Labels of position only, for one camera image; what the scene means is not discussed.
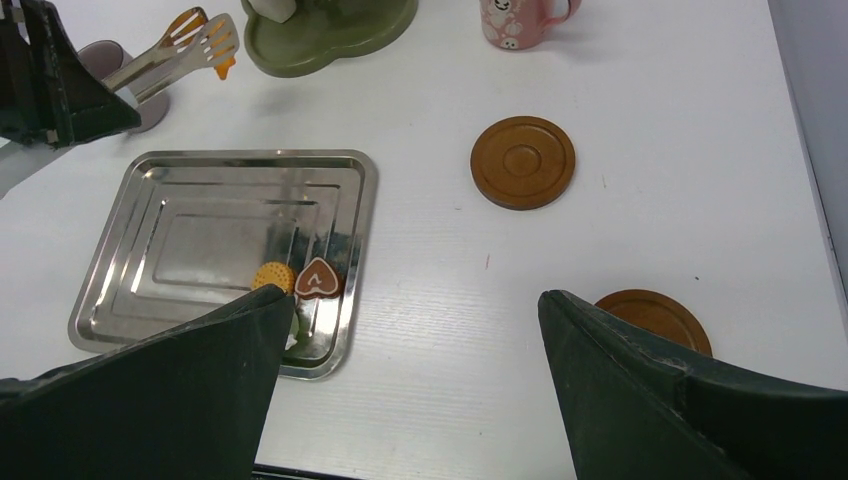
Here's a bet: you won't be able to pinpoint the green swiss roll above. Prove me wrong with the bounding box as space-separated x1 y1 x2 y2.
285 309 300 351

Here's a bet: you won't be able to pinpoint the brown wooden coaster near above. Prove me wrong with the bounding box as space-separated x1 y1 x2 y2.
595 289 713 357

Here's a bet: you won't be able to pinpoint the pink floral mug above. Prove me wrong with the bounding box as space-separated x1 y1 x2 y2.
479 0 583 50

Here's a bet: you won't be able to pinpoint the grey purple mug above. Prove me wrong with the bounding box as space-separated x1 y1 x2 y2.
77 40 170 135

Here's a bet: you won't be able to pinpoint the white swiss roll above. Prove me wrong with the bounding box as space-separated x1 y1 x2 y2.
250 0 297 24

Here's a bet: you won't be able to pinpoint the metal serving tongs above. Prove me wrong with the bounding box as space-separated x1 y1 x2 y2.
102 6 214 108

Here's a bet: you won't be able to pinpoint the green three-tier serving stand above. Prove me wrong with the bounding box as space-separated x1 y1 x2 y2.
241 0 418 78

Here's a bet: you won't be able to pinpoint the orange fish cake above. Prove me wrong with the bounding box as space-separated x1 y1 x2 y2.
163 13 240 85

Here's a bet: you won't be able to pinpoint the brown wooden coaster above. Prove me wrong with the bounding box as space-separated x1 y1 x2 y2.
469 116 577 211
595 289 713 357

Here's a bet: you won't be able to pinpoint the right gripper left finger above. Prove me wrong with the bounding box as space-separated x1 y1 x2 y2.
1 286 294 479

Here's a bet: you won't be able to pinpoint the brown heart cookie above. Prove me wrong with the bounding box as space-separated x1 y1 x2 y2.
294 257 343 299

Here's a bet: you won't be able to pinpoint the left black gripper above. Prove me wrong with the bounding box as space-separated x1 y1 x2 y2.
1 1 141 147

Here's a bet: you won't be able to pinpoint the stainless steel tray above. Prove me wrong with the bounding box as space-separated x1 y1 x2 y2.
68 150 378 380

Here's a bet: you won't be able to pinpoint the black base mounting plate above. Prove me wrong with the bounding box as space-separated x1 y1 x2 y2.
250 464 356 480

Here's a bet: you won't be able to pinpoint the round tan biscuit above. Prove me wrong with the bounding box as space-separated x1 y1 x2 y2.
251 261 298 294

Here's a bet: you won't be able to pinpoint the brown wooden coaster far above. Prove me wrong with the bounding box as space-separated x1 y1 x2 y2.
469 116 577 211

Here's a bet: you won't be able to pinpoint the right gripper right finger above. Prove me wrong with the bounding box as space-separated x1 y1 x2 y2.
538 290 847 479

